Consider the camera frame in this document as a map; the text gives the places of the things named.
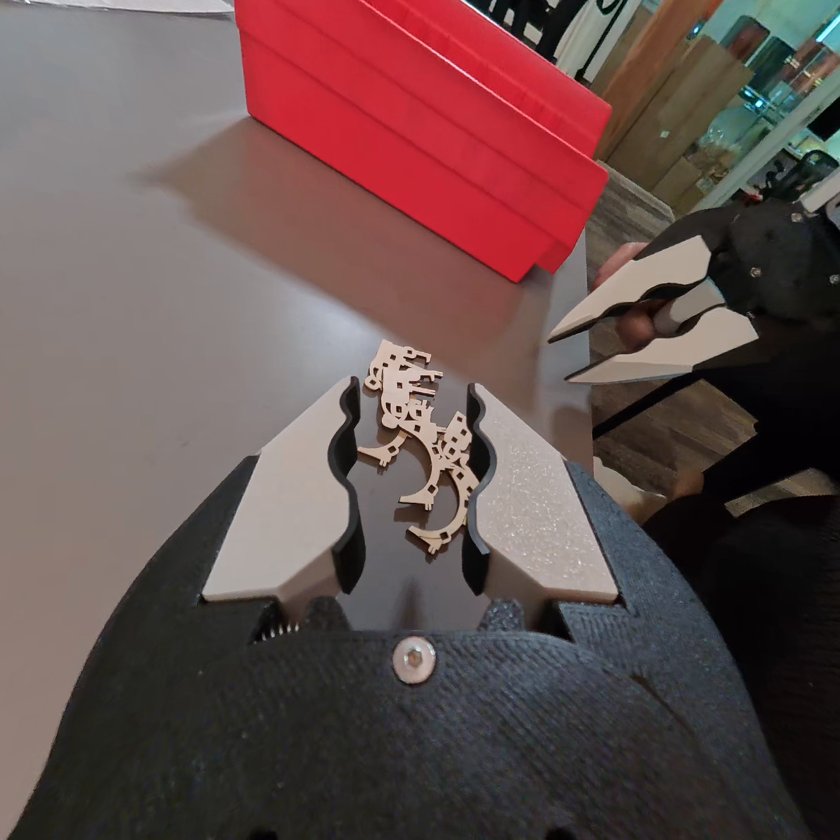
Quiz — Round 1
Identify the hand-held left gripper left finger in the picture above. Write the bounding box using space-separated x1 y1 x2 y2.
202 376 366 611

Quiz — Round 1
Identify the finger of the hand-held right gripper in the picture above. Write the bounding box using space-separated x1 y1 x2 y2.
564 306 761 386
546 234 728 345

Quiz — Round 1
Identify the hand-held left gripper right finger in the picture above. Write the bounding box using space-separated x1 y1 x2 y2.
461 382 622 624

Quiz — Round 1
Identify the curved wooden puzzle piece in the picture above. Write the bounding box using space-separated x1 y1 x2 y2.
399 412 475 511
357 340 442 468
407 469 481 557

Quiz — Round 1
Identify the person's right forearm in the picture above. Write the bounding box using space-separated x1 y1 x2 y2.
699 328 840 506

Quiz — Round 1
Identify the grey desk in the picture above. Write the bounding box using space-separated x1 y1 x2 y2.
0 0 595 840

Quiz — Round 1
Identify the person's right hand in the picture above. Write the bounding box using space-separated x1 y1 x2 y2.
594 241 667 350

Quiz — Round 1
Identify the black metal bar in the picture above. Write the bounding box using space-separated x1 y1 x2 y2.
591 375 706 442

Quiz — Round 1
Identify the black office chair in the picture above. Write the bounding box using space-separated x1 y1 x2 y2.
781 150 840 214

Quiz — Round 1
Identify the wooden cabinet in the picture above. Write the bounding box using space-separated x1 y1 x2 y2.
613 36 756 217
591 0 726 161

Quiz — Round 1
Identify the person's dark ribbed top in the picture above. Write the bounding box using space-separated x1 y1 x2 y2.
640 466 840 840

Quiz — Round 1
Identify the red gift box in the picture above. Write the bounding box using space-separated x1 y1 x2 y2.
241 56 610 284
234 0 613 161

